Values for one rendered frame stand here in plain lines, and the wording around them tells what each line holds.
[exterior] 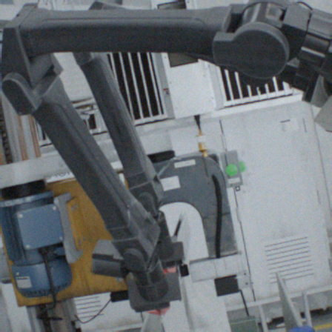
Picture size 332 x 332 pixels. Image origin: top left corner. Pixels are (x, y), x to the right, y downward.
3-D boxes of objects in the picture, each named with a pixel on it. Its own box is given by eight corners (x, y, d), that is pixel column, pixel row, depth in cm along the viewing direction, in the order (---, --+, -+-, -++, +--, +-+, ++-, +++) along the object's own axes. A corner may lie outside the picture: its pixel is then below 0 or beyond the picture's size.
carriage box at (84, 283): (131, 290, 189) (105, 173, 187) (12, 309, 191) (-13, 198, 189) (140, 270, 213) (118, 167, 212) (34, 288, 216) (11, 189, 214)
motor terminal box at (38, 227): (68, 251, 166) (57, 203, 165) (27, 261, 162) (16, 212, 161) (60, 248, 174) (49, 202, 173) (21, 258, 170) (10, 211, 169)
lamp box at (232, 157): (243, 185, 186) (236, 150, 185) (226, 188, 186) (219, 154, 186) (242, 182, 193) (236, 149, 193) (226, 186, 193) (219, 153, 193)
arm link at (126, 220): (18, 74, 103) (47, 35, 111) (-9, 84, 106) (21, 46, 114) (151, 270, 125) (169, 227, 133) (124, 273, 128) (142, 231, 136)
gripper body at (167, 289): (129, 284, 143) (121, 264, 138) (178, 276, 143) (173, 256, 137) (131, 311, 139) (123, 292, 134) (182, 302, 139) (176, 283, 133)
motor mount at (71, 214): (78, 263, 169) (63, 196, 169) (52, 267, 170) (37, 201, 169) (96, 243, 198) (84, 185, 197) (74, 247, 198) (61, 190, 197)
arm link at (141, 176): (85, 30, 151) (98, 24, 161) (62, 39, 152) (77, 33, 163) (161, 210, 160) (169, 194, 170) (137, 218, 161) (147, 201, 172)
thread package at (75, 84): (92, 100, 167) (78, 30, 166) (25, 115, 168) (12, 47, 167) (102, 101, 183) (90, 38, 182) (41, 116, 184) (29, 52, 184)
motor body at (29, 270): (69, 293, 170) (45, 193, 169) (10, 303, 171) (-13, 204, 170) (80, 280, 185) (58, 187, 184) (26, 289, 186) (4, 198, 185)
